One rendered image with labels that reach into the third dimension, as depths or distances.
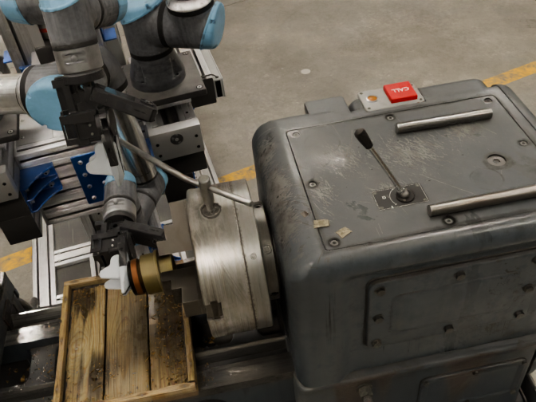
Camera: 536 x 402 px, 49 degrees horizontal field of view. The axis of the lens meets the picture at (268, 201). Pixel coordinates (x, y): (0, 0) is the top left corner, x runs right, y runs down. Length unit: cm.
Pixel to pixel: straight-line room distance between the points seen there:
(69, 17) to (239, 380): 80
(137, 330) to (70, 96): 60
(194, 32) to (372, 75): 239
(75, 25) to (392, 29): 342
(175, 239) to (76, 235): 150
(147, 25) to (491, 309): 103
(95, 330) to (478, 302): 85
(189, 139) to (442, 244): 78
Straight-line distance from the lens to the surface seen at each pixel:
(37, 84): 126
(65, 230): 276
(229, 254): 110
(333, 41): 416
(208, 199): 110
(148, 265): 124
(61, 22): 104
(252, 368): 135
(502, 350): 142
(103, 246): 132
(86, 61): 104
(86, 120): 106
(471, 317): 128
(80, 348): 146
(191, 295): 116
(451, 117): 128
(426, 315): 121
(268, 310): 116
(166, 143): 158
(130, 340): 143
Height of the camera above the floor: 202
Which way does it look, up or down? 44 degrees down
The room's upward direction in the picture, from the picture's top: 7 degrees counter-clockwise
